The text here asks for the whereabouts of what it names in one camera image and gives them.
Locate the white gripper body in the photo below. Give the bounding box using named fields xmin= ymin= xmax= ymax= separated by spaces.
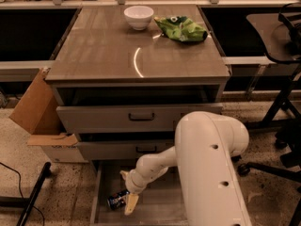
xmin=125 ymin=169 xmax=147 ymax=194

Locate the blue pepsi can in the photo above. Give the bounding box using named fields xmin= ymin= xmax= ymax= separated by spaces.
xmin=107 ymin=189 xmax=129 ymax=210

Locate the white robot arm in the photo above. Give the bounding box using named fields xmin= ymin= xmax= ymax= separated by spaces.
xmin=120 ymin=112 xmax=252 ymax=226

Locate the bottom open grey drawer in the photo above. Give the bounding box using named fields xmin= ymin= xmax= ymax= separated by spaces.
xmin=90 ymin=159 xmax=187 ymax=226

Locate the middle grey drawer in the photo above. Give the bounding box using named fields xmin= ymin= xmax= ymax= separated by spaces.
xmin=76 ymin=139 xmax=174 ymax=161

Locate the top grey drawer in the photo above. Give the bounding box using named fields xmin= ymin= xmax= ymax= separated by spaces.
xmin=56 ymin=103 xmax=222 ymax=134

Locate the grey drawer cabinet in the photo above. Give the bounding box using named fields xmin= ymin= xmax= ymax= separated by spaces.
xmin=45 ymin=4 xmax=231 ymax=174

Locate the black stand leg left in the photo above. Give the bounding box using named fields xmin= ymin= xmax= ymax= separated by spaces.
xmin=0 ymin=161 xmax=53 ymax=226

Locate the brown cardboard box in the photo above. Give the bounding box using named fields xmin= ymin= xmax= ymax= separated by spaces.
xmin=9 ymin=69 xmax=87 ymax=163

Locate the green chip bag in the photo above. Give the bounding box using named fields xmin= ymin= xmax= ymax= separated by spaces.
xmin=154 ymin=16 xmax=208 ymax=42

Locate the white ceramic bowl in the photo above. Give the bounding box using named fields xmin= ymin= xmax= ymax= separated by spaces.
xmin=124 ymin=6 xmax=154 ymax=31

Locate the black office chair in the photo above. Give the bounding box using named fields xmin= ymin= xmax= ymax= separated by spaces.
xmin=231 ymin=2 xmax=301 ymax=226

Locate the black floor cable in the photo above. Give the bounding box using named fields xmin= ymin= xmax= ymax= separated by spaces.
xmin=0 ymin=161 xmax=46 ymax=226

